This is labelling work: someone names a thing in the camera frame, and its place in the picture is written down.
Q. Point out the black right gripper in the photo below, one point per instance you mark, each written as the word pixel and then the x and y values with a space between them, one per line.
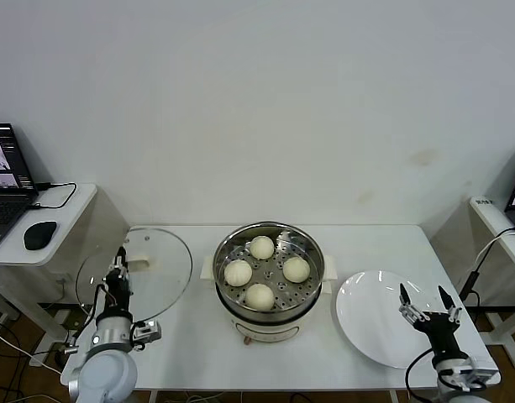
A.
pixel 444 336

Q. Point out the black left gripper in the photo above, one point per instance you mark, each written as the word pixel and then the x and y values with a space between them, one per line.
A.
pixel 119 296

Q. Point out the round glass pot lid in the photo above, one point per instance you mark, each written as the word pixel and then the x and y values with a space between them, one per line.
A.
pixel 164 268

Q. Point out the white steamed baozi bun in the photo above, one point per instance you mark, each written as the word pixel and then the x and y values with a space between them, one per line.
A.
pixel 296 269
pixel 262 247
pixel 238 273
pixel 260 296

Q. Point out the stainless steel steamer basket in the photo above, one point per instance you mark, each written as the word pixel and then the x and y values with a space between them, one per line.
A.
pixel 278 239

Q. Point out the round white plate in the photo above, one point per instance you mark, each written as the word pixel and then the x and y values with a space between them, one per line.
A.
pixel 366 310

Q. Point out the black computer mouse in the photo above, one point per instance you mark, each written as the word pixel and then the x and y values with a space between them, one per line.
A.
pixel 39 235

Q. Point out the cream electric cooker pot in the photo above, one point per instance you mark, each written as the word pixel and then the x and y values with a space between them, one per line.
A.
pixel 269 329

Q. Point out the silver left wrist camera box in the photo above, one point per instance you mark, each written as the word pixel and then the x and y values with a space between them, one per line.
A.
pixel 148 331

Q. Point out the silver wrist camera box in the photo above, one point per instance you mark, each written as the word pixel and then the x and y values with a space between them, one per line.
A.
pixel 148 331
pixel 471 371

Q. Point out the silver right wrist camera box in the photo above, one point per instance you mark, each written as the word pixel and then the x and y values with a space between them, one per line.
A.
pixel 471 371

